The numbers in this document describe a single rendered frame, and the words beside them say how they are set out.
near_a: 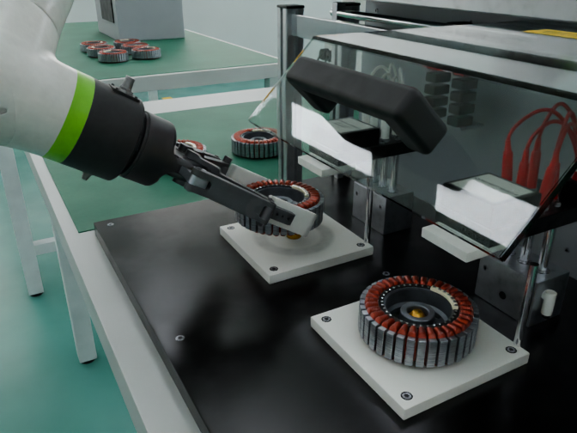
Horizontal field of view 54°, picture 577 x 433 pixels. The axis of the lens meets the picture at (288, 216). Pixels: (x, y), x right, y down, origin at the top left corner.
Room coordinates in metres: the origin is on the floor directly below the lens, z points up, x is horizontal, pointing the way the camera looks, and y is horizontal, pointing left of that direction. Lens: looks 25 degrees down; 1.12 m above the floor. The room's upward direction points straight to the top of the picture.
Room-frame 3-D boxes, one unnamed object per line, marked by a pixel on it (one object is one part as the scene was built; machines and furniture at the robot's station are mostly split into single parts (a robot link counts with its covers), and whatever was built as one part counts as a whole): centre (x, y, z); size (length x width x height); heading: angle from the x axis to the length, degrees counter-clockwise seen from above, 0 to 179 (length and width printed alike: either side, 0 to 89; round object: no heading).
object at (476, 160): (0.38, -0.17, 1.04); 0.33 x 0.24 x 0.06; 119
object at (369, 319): (0.45, -0.12, 0.80); 0.11 x 0.11 x 0.04
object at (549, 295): (0.48, -0.26, 0.80); 0.01 x 0.01 x 0.03; 29
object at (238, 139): (1.11, 0.06, 0.77); 0.11 x 0.11 x 0.04
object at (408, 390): (0.45, -0.12, 0.78); 0.15 x 0.15 x 0.01; 29
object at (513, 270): (0.52, -0.25, 0.80); 0.08 x 0.05 x 0.06; 29
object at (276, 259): (0.66, -0.01, 0.78); 0.15 x 0.15 x 0.01; 29
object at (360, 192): (0.73, -0.13, 0.80); 0.08 x 0.05 x 0.06; 29
